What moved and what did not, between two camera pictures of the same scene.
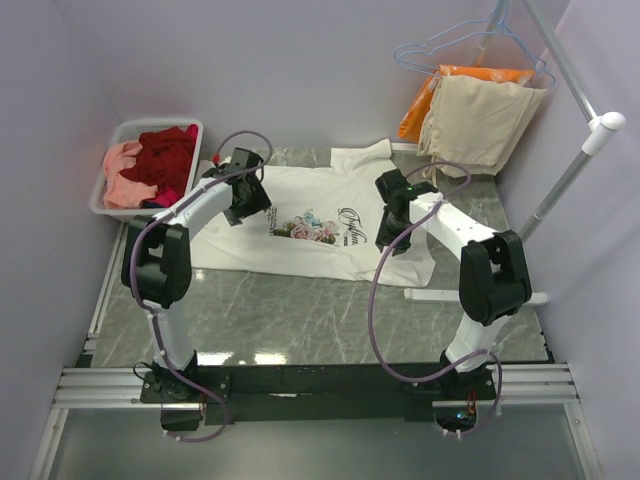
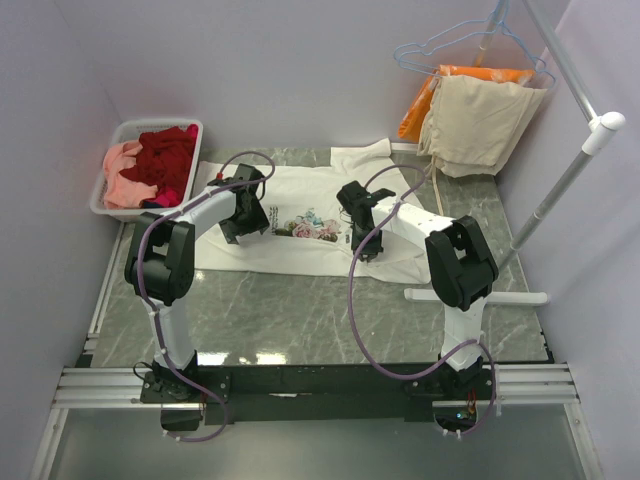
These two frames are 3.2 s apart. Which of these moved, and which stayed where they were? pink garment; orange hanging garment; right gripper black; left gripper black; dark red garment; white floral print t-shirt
Moved: left gripper black; right gripper black
Stayed: white floral print t-shirt; pink garment; dark red garment; orange hanging garment
